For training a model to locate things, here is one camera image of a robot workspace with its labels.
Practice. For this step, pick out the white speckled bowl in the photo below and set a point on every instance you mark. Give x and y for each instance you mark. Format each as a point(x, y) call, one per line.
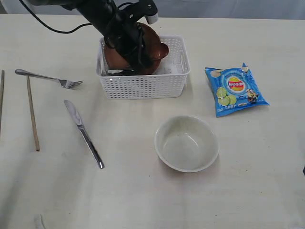
point(186, 143)

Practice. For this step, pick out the brown round plate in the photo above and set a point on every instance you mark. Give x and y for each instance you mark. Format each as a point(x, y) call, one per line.
point(152, 41)

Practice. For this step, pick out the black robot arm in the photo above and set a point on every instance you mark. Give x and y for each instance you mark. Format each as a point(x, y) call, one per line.
point(91, 10)

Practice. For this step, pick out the white perforated plastic basket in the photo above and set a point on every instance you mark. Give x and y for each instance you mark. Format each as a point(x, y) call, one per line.
point(166, 82)

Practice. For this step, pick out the silver table knife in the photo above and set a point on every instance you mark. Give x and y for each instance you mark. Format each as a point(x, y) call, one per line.
point(78, 121)

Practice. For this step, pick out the blue chips bag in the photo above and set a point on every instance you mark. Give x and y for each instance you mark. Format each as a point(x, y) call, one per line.
point(234, 89)

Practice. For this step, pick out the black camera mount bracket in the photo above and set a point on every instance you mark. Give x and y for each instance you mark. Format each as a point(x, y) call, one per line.
point(140, 9)

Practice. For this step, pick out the brown wooden spoon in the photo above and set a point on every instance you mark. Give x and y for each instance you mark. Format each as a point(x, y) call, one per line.
point(159, 51)

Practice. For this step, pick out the silver foil packet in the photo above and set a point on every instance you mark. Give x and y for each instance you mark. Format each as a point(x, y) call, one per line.
point(120, 72)

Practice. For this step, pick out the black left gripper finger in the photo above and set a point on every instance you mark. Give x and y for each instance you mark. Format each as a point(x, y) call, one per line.
point(140, 60)

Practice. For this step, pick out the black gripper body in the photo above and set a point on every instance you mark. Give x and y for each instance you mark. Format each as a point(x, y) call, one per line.
point(123, 33)

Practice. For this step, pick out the silver fork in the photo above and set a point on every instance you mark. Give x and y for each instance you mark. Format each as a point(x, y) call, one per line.
point(64, 83)

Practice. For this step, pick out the wooden chopstick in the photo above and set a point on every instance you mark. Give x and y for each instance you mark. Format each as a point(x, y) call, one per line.
point(33, 122)
point(2, 79)

